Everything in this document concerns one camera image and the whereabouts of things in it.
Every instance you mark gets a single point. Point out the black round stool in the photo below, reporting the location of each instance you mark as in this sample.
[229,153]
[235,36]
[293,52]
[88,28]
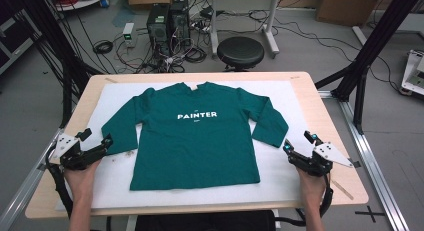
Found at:
[240,52]

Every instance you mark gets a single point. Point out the white machine part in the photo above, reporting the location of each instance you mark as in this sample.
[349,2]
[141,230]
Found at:
[413,74]

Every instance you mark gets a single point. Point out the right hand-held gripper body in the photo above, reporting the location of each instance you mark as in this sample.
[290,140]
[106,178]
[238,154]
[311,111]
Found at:
[316,166]

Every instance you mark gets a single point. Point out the small white box green light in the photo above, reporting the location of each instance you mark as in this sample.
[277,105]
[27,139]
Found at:
[128,33]

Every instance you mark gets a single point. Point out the white desk frame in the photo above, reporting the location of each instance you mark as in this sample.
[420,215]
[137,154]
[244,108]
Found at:
[270,34]

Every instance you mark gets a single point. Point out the aluminium rail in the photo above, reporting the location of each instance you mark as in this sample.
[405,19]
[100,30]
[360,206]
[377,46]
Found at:
[23,191]
[370,151]

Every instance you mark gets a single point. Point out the black computer tower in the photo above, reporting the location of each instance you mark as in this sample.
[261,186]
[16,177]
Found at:
[180,21]
[158,27]

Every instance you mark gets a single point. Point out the large cardboard box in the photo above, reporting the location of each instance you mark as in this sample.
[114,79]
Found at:
[346,7]

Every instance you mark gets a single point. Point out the black tape strip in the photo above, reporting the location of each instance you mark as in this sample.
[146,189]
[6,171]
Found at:
[356,164]
[41,167]

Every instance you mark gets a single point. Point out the brown tape strip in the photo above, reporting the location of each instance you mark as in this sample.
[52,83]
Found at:
[341,189]

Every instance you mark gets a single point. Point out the person's left hand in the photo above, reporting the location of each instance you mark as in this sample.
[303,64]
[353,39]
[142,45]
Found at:
[81,184]

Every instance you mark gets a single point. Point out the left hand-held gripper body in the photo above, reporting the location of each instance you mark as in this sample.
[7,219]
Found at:
[71,157]

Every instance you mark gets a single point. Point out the black metal frame post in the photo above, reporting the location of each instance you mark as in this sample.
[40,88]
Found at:
[56,41]
[373,44]

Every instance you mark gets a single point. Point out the person's dark trousers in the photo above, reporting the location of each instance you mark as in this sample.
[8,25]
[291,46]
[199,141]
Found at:
[206,221]

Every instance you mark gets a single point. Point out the white foam mat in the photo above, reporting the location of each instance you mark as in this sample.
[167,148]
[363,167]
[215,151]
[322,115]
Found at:
[110,187]

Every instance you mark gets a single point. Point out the green long-sleeved shirt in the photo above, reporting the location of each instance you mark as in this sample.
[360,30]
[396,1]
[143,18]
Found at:
[196,151]

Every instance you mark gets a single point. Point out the person's right hand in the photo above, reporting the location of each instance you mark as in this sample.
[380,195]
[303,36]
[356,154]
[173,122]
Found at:
[313,189]

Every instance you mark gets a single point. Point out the white round table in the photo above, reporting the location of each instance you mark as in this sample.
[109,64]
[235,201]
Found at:
[83,2]

